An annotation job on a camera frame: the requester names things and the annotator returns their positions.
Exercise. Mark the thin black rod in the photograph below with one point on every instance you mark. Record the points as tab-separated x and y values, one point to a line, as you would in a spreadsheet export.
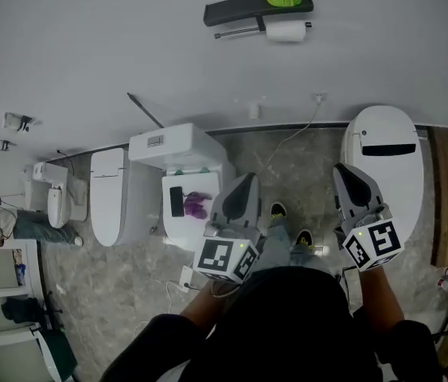
146	110

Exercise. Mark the small black wall bracket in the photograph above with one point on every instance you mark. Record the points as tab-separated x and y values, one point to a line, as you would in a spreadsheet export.
6	145

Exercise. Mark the white toilet with tank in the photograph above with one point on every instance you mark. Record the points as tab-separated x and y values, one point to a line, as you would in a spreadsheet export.
176	145

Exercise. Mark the purple cloth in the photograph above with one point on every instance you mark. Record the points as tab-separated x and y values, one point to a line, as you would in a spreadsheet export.
195	207

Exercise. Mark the white shelf unit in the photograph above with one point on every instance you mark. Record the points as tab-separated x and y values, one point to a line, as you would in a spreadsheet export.
5	356

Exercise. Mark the black smartphone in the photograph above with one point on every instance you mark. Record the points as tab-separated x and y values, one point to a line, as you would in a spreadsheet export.
176	202

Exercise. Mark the white toilet paper roll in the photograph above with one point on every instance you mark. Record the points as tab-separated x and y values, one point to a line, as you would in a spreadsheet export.
285	30

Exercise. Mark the person's shoe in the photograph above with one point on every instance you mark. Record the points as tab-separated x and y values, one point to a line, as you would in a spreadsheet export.
278	210
304	238

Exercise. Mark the person's right forearm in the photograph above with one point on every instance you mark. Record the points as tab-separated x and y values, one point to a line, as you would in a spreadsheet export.
380	297

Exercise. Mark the white long smart toilet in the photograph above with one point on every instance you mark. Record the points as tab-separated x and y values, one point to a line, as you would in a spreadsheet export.
106	197

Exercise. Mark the black backpack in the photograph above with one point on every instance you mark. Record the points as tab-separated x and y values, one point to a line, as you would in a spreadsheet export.
22	310

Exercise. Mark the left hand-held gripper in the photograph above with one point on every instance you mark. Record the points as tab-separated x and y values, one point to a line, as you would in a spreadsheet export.
215	255

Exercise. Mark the white power strip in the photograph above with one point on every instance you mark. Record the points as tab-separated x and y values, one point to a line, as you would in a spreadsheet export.
186	277

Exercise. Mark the black wall shelf holder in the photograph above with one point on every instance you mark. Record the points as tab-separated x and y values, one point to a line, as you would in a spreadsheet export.
239	10

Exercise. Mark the white wall socket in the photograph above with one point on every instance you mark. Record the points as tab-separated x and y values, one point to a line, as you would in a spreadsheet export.
319	98

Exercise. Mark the person's right shoe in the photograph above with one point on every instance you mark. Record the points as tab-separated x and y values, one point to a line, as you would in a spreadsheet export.
304	238

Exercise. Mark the person's left shoe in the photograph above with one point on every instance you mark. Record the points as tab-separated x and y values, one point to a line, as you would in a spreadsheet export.
278	210

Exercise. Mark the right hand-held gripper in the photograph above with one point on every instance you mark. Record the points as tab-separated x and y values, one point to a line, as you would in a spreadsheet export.
382	239

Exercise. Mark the person's grey trousers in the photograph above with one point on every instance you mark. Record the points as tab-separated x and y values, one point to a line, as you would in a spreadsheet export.
279	245

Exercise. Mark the person's black shirt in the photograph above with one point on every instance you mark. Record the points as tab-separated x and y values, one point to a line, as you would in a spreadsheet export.
287	332

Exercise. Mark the white oval smart toilet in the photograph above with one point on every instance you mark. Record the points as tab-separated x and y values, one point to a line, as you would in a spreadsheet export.
386	129

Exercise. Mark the white wall bracket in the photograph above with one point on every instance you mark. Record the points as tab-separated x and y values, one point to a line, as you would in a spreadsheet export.
18	122

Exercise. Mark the person's left forearm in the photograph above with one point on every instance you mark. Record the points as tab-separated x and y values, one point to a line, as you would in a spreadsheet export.
207	309

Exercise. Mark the small white toilet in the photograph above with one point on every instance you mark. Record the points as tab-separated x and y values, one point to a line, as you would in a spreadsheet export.
56	209

